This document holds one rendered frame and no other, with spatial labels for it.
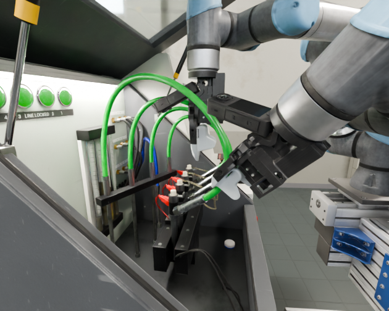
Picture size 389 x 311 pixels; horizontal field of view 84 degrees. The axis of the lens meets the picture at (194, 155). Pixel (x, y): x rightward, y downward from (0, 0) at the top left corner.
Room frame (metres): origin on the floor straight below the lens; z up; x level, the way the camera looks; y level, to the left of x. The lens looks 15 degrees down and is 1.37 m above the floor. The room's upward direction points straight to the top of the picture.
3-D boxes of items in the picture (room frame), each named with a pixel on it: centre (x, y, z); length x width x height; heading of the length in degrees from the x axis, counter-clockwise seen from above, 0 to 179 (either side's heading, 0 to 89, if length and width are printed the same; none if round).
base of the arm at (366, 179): (0.79, -0.70, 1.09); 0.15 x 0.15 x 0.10
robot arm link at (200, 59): (0.54, -0.02, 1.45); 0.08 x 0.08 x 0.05
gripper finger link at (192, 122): (0.52, 0.00, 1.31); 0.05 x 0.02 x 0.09; 171
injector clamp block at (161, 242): (0.68, 0.04, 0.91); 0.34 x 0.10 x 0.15; 171
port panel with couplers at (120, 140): (0.84, 0.28, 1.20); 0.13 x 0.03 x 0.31; 171
